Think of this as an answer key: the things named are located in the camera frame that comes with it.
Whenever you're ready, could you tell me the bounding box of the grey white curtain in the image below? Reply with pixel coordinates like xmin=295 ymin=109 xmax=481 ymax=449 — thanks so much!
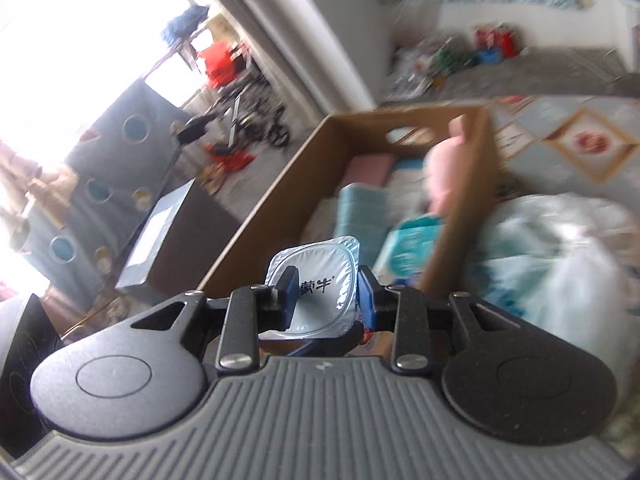
xmin=184 ymin=0 xmax=392 ymax=117

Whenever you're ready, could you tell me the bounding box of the blue white tissue pack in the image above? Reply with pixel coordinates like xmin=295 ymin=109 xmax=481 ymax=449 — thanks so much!
xmin=372 ymin=212 xmax=449 ymax=282

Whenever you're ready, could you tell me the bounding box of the light blue checked sponge cloth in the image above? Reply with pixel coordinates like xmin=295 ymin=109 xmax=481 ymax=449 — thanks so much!
xmin=336 ymin=183 xmax=389 ymax=242

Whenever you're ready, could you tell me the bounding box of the red carton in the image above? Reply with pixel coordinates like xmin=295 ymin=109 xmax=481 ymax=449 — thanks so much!
xmin=472 ymin=25 xmax=522 ymax=59

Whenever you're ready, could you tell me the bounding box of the folded wheelchair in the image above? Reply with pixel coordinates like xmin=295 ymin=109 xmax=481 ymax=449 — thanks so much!
xmin=172 ymin=66 xmax=292 ymax=149

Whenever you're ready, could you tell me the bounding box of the pile of trash bags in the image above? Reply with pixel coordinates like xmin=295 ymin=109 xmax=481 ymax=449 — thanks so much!
xmin=390 ymin=35 xmax=482 ymax=97

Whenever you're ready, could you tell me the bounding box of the orange printed packet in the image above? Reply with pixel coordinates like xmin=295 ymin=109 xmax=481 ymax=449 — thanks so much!
xmin=350 ymin=329 xmax=397 ymax=358

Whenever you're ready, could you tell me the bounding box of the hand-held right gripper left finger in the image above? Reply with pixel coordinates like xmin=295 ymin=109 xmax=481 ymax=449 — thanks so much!
xmin=130 ymin=266 xmax=300 ymax=377

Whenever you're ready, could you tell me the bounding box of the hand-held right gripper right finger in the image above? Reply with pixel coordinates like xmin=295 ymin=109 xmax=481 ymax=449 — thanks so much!
xmin=357 ymin=265 xmax=507 ymax=376

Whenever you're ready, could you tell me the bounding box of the pale blue plastic bag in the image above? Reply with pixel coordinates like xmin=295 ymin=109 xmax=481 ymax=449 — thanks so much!
xmin=467 ymin=192 xmax=637 ymax=357

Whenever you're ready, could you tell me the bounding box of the blue hanging garment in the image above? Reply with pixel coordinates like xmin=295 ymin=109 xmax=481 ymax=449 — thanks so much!
xmin=166 ymin=5 xmax=212 ymax=44

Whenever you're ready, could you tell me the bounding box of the grey cat house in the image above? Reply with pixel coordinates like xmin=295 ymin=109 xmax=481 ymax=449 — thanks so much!
xmin=22 ymin=82 xmax=184 ymax=302

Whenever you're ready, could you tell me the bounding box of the dark box with white label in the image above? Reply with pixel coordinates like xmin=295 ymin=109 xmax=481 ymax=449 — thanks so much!
xmin=115 ymin=177 xmax=242 ymax=292

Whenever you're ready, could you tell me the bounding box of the red plastic bag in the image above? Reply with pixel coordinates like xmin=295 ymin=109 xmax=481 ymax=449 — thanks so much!
xmin=196 ymin=40 xmax=237 ymax=84

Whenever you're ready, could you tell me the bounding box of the foil-lidded yogurt cup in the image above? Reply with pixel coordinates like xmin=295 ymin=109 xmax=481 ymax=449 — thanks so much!
xmin=259 ymin=235 xmax=362 ymax=357

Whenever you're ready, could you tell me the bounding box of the pink plush toy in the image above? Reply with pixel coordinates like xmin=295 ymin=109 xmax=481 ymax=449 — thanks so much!
xmin=422 ymin=114 xmax=474 ymax=219

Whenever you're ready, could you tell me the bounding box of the brown cardboard box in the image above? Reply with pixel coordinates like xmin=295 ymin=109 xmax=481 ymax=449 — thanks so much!
xmin=197 ymin=102 xmax=502 ymax=297

